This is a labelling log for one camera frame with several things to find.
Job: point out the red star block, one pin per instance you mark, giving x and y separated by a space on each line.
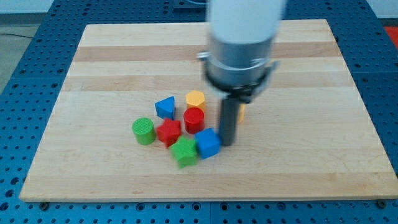
169 132

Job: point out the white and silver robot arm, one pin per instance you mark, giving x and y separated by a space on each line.
240 36

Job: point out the green cylinder block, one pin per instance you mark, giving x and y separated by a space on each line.
144 132

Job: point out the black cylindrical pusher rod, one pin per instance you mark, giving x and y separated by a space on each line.
228 120

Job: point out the green star block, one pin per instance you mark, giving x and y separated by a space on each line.
184 151

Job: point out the blue triangle block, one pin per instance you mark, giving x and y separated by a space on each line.
166 108

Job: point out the yellow hexagon block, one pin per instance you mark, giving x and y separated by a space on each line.
195 99

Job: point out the wooden board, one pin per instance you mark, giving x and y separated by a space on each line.
308 136

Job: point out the blue cube block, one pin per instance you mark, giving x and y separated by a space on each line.
208 143

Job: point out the yellow block behind rod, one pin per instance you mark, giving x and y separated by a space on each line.
241 112

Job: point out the red cylinder block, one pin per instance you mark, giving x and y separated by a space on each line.
194 120

